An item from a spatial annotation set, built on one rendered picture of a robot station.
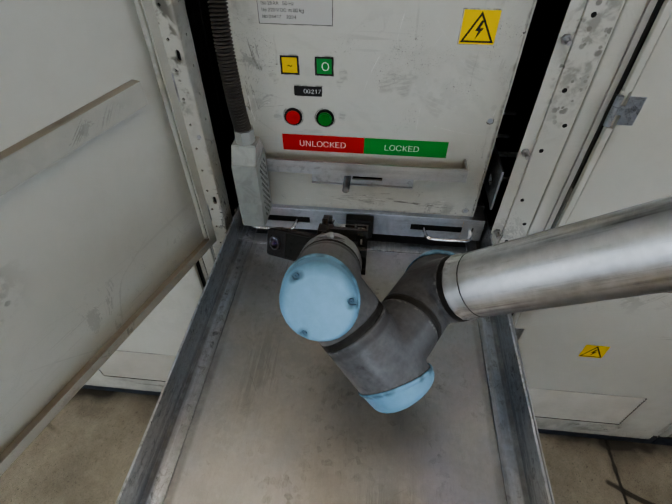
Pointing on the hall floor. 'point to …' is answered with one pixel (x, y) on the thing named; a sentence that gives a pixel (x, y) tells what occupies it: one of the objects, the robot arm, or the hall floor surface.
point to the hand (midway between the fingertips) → (330, 231)
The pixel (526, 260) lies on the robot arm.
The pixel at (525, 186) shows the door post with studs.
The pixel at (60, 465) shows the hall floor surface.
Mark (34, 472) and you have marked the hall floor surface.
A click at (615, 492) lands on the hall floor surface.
